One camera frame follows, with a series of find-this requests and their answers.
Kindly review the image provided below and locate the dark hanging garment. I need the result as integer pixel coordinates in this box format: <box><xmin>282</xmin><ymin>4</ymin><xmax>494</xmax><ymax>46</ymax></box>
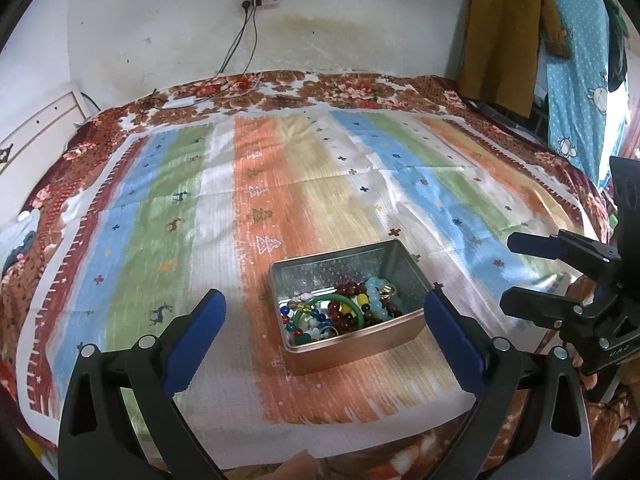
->
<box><xmin>602</xmin><ymin>0</ymin><xmax>632</xmax><ymax>97</ymax></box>

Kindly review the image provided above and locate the blue rabbit-print cloth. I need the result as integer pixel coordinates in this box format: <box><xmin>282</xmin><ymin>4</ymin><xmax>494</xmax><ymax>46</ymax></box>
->
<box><xmin>536</xmin><ymin>0</ymin><xmax>632</xmax><ymax>192</ymax></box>

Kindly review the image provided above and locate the multicolour glass bead bracelet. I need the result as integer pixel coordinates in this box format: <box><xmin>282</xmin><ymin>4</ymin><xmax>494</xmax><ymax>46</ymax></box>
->
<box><xmin>278</xmin><ymin>299</ymin><xmax>328</xmax><ymax>345</ymax></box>

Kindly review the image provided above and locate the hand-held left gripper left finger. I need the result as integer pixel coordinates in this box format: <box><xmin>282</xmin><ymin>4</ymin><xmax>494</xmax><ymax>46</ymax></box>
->
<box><xmin>57</xmin><ymin>288</ymin><xmax>227</xmax><ymax>480</ymax></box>

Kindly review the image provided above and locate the green jade bangle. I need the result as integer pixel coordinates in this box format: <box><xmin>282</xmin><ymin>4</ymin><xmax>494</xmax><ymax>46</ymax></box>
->
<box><xmin>288</xmin><ymin>295</ymin><xmax>362</xmax><ymax>347</ymax></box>

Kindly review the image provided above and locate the red-brown bead bracelet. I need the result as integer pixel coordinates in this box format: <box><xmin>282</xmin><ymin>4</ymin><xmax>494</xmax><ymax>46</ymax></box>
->
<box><xmin>333</xmin><ymin>282</ymin><xmax>374</xmax><ymax>332</ymax></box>

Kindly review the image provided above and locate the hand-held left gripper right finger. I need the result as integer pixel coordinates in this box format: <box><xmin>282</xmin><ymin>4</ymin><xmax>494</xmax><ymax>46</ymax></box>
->
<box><xmin>424</xmin><ymin>287</ymin><xmax>593</xmax><ymax>480</ymax></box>

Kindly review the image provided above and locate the rose gold tin box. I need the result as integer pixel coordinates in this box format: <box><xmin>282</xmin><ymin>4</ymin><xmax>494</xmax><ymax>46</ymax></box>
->
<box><xmin>268</xmin><ymin>239</ymin><xmax>435</xmax><ymax>375</ymax></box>

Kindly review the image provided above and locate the white drawer cabinet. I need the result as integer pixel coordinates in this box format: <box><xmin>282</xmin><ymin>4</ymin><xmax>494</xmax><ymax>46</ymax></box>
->
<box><xmin>0</xmin><ymin>91</ymin><xmax>102</xmax><ymax>177</ymax></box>

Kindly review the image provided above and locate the black cable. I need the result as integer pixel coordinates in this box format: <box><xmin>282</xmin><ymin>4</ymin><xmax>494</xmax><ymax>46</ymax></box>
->
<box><xmin>145</xmin><ymin>5</ymin><xmax>251</xmax><ymax>111</ymax></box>
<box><xmin>200</xmin><ymin>4</ymin><xmax>266</xmax><ymax>96</ymax></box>

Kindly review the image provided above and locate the striped colourful blanket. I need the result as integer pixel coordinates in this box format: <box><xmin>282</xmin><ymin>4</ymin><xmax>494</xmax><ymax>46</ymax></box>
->
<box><xmin>14</xmin><ymin>109</ymin><xmax>608</xmax><ymax>430</ymax></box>

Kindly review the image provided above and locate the brown hanging coat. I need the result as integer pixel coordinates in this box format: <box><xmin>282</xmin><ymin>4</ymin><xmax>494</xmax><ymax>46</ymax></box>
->
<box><xmin>458</xmin><ymin>0</ymin><xmax>572</xmax><ymax>119</ymax></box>

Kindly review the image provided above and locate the person's left hand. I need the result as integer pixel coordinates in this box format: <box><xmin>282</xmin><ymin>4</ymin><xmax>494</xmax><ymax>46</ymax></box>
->
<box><xmin>224</xmin><ymin>452</ymin><xmax>322</xmax><ymax>480</ymax></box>

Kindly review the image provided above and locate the yellow and brown bead bracelet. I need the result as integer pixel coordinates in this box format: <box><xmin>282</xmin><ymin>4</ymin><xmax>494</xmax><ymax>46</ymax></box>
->
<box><xmin>359</xmin><ymin>298</ymin><xmax>404</xmax><ymax>332</ymax></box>

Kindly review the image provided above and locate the light blue bead bracelet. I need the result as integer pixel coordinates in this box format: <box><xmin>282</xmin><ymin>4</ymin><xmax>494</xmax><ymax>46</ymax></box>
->
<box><xmin>363</xmin><ymin>277</ymin><xmax>404</xmax><ymax>322</ymax></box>

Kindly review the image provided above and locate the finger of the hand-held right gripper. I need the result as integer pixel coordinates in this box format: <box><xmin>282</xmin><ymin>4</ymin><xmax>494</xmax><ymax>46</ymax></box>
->
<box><xmin>506</xmin><ymin>229</ymin><xmax>624</xmax><ymax>282</ymax></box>
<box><xmin>499</xmin><ymin>286</ymin><xmax>601</xmax><ymax>333</ymax></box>

